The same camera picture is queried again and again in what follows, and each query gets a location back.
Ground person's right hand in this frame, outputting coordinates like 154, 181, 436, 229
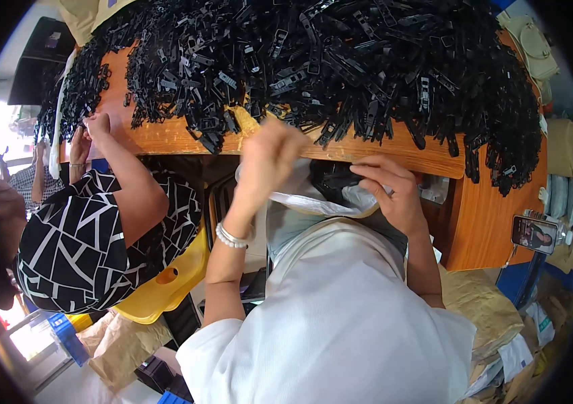
349, 155, 429, 238

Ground person's left hand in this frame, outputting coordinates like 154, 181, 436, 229
223, 117, 312, 233

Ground white plastic bag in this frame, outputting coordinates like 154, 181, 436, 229
236, 159, 394, 219

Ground black clips in bag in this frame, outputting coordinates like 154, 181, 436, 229
311, 161, 368, 204

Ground pile of black plastic clips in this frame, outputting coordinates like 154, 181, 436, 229
34, 0, 543, 198

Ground yellow plastic stool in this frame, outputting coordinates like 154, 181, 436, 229
112, 226, 211, 325

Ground person's body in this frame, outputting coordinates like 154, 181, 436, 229
175, 217, 477, 404

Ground wooden table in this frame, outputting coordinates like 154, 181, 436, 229
58, 30, 550, 272

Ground white cloth strip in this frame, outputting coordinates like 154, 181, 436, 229
47, 48, 78, 180

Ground beige cloth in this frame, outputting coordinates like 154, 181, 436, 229
56, 0, 137, 47

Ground black box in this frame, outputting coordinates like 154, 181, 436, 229
8, 16, 76, 106

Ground brown paper sack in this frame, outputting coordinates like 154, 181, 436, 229
77, 309, 174, 393

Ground small black case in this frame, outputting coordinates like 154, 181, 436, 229
134, 356, 194, 403

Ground beige handbag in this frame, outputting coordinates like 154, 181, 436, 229
496, 12, 561, 105

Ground heap of brown sacks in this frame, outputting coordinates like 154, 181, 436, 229
438, 265, 573, 404

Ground smartphone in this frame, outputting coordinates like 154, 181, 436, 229
511, 214, 559, 255

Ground blue plastic crate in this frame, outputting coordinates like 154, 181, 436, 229
157, 391, 194, 404
46, 312, 91, 367

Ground yellow sack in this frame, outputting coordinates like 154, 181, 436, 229
546, 116, 573, 178

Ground stack of white sacks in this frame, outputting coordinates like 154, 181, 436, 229
539, 174, 573, 229

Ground black chair frame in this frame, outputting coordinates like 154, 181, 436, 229
205, 174, 240, 251

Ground white pearl bracelet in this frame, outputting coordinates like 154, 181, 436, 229
215, 221, 253, 249

